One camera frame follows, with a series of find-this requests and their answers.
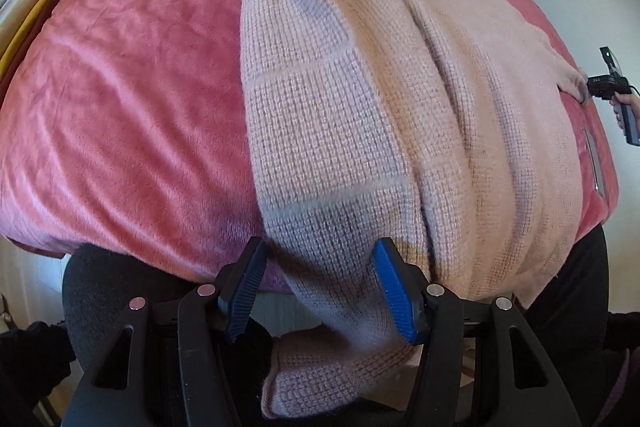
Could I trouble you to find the person's black trousers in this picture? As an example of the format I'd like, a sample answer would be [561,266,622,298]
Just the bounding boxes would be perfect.
[520,222,640,427]

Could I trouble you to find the person's right hand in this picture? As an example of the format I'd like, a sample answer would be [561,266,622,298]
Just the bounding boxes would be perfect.
[612,93,640,130]

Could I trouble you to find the pink knit sweater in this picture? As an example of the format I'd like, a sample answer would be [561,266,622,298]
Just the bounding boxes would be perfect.
[240,0,591,420]

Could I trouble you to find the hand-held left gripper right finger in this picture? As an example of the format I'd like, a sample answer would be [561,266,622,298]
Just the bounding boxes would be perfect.
[374,237,581,427]

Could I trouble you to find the black cloth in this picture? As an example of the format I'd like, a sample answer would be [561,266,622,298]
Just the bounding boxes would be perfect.
[0,319,77,413]

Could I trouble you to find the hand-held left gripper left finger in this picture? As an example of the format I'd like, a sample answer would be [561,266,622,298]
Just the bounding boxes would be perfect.
[60,237,268,427]

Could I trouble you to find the pink fleece blanket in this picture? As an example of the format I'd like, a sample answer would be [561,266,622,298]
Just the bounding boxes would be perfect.
[0,0,621,298]

